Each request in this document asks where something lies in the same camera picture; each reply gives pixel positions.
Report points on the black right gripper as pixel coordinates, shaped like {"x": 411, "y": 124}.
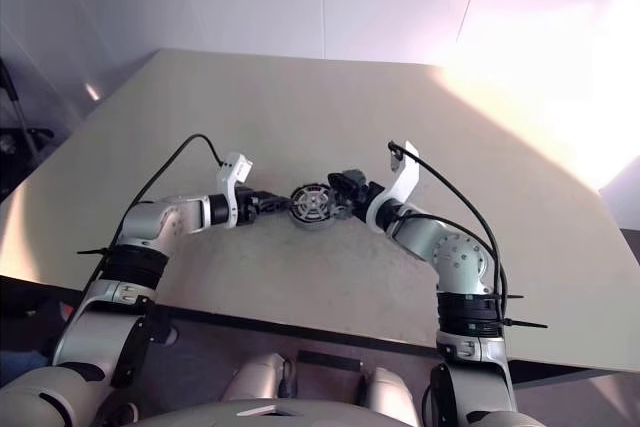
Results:
{"x": 365, "y": 197}

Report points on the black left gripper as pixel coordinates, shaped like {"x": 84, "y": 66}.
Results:
{"x": 249, "y": 207}

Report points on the round motor housing copper windings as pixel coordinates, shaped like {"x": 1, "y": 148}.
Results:
{"x": 312, "y": 224}

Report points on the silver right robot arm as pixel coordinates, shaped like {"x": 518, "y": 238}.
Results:
{"x": 450, "y": 257}

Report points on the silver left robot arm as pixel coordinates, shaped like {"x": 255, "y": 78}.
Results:
{"x": 150, "y": 222}

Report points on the black bar under table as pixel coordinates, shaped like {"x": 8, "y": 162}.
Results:
{"x": 330, "y": 359}

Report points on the grey table caster wheel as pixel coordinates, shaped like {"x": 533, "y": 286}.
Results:
{"x": 170, "y": 335}

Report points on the silver left robot thigh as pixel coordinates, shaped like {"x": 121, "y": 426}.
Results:
{"x": 257, "y": 377}

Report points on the silver robot thigh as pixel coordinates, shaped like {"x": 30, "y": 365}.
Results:
{"x": 257, "y": 377}
{"x": 392, "y": 394}

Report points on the black zip tie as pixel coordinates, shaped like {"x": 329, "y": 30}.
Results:
{"x": 525, "y": 324}
{"x": 92, "y": 251}
{"x": 512, "y": 296}

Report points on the silver right robot thigh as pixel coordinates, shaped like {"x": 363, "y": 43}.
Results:
{"x": 392, "y": 394}

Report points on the silver robot torso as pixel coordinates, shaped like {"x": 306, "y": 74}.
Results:
{"x": 250, "y": 414}

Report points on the red object on floor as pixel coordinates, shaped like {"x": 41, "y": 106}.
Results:
{"x": 64, "y": 311}

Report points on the black metal stand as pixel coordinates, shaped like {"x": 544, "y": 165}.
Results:
{"x": 12, "y": 107}

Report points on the blue jeans leg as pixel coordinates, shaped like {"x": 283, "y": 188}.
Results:
{"x": 20, "y": 360}

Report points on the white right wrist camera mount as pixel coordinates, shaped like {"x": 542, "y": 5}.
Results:
{"x": 402, "y": 187}

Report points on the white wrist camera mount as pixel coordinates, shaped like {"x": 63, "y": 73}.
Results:
{"x": 231, "y": 167}
{"x": 402, "y": 187}

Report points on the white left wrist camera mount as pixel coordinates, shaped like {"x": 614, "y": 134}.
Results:
{"x": 231, "y": 167}

